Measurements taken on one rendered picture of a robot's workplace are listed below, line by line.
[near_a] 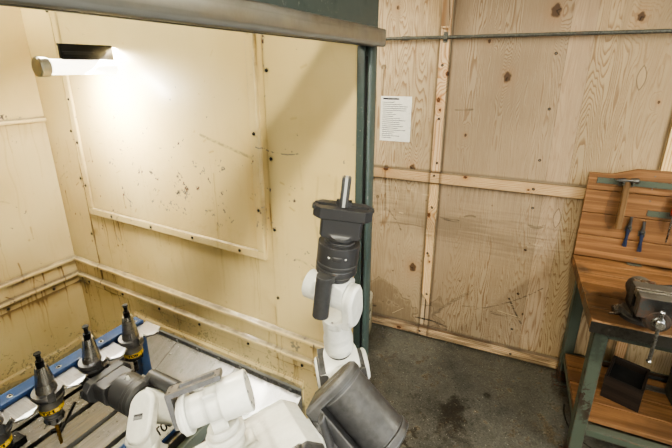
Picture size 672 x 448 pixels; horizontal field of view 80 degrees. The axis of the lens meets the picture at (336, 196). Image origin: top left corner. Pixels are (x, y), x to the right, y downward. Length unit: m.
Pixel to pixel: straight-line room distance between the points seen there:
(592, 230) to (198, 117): 2.23
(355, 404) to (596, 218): 2.18
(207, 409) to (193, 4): 0.57
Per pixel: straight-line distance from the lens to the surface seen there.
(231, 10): 0.57
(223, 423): 0.75
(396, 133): 2.76
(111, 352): 1.31
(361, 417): 0.78
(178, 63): 1.41
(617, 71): 2.68
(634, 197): 2.73
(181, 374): 1.81
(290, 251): 1.28
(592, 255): 2.82
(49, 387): 1.23
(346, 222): 0.80
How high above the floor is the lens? 1.95
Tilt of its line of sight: 18 degrees down
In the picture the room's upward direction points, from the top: straight up
